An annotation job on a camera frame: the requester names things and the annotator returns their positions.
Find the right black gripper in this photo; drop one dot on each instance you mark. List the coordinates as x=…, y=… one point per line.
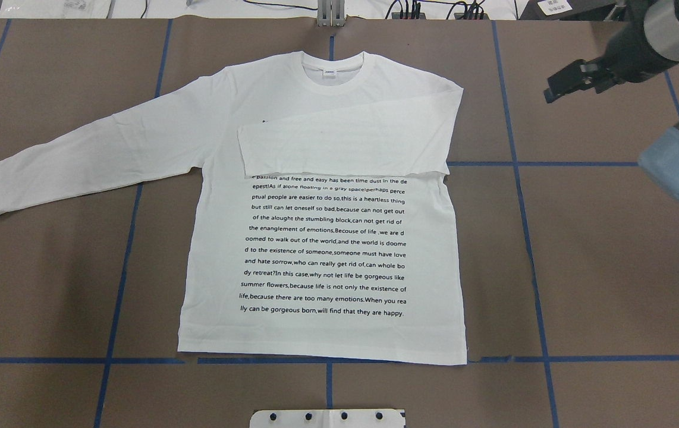
x=626, y=60

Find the black box white label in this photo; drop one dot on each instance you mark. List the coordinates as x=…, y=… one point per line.
x=571, y=10

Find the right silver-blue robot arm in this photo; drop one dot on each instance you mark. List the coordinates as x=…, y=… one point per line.
x=647, y=46

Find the white long-sleeve printed shirt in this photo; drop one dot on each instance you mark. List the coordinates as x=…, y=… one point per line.
x=324, y=225

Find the aluminium frame post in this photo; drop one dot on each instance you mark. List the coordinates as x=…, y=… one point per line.
x=331, y=13

